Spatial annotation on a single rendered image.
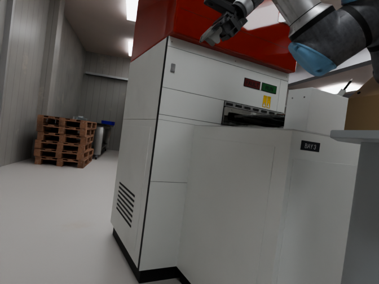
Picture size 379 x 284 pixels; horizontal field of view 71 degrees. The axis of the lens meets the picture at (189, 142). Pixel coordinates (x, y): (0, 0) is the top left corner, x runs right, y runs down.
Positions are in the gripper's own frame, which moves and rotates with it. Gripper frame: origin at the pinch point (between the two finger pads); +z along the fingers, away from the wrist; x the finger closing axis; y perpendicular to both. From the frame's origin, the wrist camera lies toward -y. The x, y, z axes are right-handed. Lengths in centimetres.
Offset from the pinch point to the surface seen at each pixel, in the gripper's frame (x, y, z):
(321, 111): -29.5, 39.6, -2.9
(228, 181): -3, 47, 30
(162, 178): 30, 40, 45
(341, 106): -29, 45, -12
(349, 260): -50, 60, 31
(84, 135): 381, 29, 63
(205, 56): 33.0, 11.8, -14.5
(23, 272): 52, 29, 122
